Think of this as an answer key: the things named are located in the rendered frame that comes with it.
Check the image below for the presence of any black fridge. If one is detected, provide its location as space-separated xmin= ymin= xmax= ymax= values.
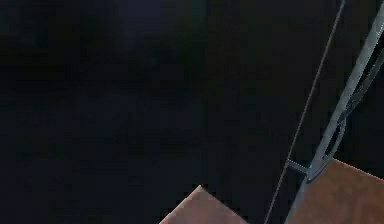
xmin=0 ymin=0 xmax=384 ymax=224

